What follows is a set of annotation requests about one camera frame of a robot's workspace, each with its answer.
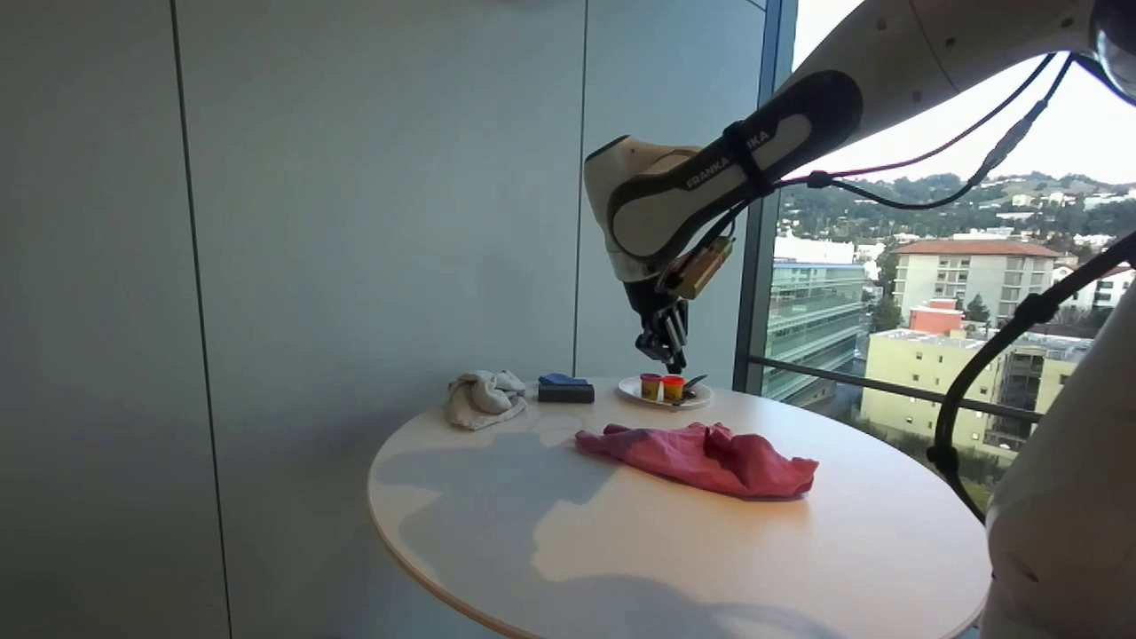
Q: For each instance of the white plate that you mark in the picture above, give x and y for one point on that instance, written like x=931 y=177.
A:
x=628 y=394

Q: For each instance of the small orange cup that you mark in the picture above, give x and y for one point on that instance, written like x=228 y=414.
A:
x=673 y=390

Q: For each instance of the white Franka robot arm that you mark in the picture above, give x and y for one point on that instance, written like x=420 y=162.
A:
x=923 y=49

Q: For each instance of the pink towel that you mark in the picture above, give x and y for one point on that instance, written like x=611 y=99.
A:
x=711 y=461

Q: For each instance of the dark window railing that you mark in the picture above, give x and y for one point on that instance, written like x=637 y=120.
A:
x=827 y=374

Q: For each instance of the glass office building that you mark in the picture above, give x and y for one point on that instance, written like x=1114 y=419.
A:
x=818 y=322

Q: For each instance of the yellow building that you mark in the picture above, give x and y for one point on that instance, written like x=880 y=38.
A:
x=905 y=374

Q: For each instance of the blue grey window post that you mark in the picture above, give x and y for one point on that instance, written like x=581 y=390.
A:
x=752 y=332

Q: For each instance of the small red building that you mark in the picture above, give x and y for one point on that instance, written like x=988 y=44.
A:
x=939 y=322

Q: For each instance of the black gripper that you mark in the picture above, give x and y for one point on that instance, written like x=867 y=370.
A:
x=656 y=312

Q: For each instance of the yellowish wrist camera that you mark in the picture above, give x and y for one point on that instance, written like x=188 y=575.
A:
x=708 y=269

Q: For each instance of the white crumpled cloth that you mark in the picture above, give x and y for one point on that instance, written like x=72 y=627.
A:
x=482 y=394

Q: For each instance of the dark blue box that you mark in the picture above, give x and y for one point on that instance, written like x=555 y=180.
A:
x=564 y=390

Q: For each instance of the small red yellow cup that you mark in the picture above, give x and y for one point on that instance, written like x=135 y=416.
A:
x=652 y=390

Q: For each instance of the white red-roofed building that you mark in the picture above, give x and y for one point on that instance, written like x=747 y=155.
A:
x=958 y=278

